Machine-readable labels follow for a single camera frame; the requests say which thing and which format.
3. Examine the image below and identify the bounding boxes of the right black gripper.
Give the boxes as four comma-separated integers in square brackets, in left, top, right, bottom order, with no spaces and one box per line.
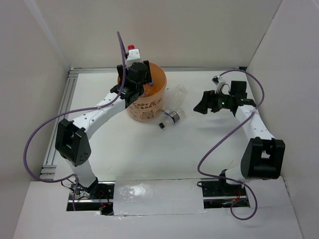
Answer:
[194,88,234,114]

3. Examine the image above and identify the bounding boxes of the clear crushed bottle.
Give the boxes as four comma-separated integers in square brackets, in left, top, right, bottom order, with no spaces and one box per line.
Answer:
[167,84,187,112]

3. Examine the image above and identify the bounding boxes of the clear bottle black label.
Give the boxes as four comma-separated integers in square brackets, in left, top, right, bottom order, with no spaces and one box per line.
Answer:
[159,108,185,129]

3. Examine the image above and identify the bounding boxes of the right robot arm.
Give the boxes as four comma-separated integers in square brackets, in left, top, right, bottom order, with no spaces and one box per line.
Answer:
[194,77,285,195]

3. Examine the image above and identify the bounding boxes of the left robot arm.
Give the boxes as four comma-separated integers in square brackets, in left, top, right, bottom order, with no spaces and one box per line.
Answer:
[55,60,152,199]

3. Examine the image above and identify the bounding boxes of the orange plastic capybara bin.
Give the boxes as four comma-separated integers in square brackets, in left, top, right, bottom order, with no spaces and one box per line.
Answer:
[120,62,167,122]

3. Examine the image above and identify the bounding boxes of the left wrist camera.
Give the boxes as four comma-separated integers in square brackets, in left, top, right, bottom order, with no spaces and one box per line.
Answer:
[126,49,141,67]

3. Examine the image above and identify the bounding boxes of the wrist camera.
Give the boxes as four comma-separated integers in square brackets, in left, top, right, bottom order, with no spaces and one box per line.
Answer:
[212,75,227,94]
[126,49,141,67]

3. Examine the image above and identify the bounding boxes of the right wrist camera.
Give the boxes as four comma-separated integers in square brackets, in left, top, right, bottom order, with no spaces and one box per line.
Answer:
[212,75,227,94]

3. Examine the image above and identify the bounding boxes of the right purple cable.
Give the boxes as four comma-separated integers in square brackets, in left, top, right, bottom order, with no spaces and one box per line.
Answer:
[197,69,265,221]

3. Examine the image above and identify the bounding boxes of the aluminium frame rail back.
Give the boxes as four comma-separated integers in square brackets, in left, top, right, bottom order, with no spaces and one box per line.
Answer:
[69,67,247,75]

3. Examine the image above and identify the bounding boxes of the aluminium frame rail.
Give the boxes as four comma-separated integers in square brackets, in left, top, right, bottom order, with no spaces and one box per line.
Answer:
[69,67,247,75]
[39,70,78,181]

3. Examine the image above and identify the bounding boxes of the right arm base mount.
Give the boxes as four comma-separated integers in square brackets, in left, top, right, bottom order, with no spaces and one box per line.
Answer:
[197,179,250,209]

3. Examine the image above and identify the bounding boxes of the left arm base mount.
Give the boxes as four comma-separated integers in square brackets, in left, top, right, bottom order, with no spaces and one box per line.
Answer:
[61,180,115,216]

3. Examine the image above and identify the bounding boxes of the aluminium frame rail left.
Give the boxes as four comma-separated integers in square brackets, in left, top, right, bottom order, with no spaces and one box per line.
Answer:
[39,70,78,181]

